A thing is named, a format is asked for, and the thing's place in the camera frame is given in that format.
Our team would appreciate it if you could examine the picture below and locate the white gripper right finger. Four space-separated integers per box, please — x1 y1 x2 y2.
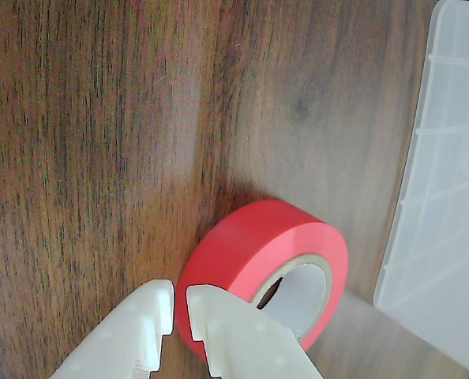
185 284 325 379

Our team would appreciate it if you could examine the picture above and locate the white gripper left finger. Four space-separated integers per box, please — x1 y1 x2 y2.
48 278 176 379

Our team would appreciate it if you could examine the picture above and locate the red tape roll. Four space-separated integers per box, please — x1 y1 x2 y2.
176 199 350 362

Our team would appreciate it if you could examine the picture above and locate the clear plastic storage box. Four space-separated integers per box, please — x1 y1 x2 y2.
372 0 469 376

